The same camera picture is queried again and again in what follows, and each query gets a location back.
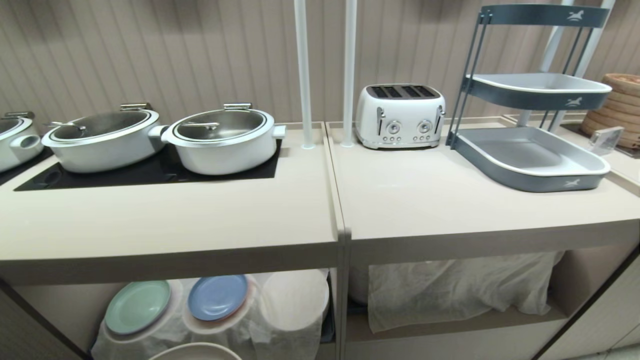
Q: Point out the white plate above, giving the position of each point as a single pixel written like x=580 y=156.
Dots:
x=295 y=300
x=197 y=352

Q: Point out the blue plate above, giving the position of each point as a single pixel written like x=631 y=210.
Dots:
x=217 y=297

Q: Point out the beige counter unit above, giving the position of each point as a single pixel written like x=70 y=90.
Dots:
x=480 y=215
x=165 y=220

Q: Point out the green plate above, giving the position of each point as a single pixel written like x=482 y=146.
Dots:
x=137 y=306

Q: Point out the white four-slot toaster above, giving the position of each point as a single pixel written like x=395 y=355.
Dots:
x=400 y=120

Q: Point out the white pot with glass lid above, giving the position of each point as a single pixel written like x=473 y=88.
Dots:
x=107 y=150
x=220 y=150
x=14 y=145

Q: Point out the white vertical pole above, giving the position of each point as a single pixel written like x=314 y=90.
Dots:
x=349 y=75
x=303 y=75

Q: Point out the black induction cooktop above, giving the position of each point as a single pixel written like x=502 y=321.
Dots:
x=150 y=172

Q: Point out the grey three-tier tray rack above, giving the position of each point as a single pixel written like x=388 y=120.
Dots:
x=530 y=160

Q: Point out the clear acrylic sign holder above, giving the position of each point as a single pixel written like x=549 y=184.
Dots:
x=605 y=140

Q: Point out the bamboo steamer basket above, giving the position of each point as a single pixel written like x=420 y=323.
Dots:
x=617 y=110

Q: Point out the white slanted frame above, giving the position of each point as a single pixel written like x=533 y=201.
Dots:
x=560 y=55

